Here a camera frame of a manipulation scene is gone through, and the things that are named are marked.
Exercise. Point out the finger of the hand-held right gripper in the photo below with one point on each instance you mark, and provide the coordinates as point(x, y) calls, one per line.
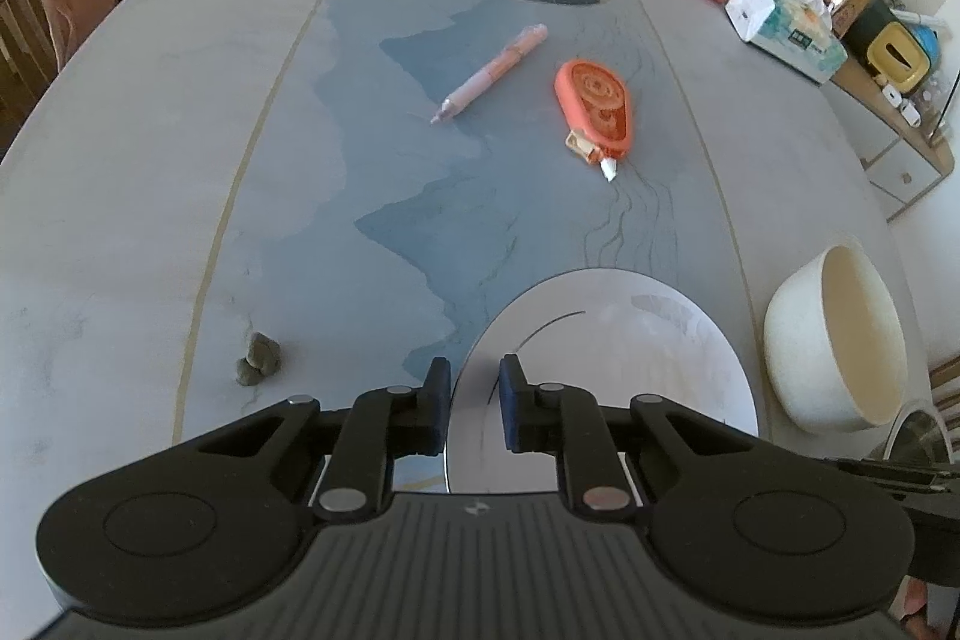
point(900, 469)

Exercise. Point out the small grey clay lump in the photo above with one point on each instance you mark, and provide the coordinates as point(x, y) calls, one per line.
point(259, 359)

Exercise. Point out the floral tissue box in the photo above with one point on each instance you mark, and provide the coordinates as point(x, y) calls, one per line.
point(787, 29)

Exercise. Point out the wooden chair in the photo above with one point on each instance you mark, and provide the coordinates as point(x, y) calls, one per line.
point(22, 10)

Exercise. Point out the pink pen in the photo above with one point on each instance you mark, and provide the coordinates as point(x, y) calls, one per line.
point(491, 74)

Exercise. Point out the cream bowl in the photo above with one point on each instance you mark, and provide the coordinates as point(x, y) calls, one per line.
point(806, 347)

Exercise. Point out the white and wood cabinet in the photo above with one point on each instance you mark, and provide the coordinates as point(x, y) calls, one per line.
point(892, 145)

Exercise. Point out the clear glass bowl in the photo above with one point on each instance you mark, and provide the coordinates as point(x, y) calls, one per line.
point(919, 434)

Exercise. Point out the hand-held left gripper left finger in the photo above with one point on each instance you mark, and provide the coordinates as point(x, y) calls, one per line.
point(438, 404)

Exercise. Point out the yellow tissue holder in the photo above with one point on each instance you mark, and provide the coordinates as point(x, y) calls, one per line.
point(892, 51)

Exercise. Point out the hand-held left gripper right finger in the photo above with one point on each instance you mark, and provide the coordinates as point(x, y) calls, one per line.
point(513, 404)

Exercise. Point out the orange correction tape dispenser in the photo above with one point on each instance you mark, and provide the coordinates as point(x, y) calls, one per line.
point(596, 104)

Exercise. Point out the white charger plug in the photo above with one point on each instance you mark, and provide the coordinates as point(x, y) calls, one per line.
point(892, 94)
point(911, 114)

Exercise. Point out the white plate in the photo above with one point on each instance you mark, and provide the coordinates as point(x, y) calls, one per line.
point(615, 377)

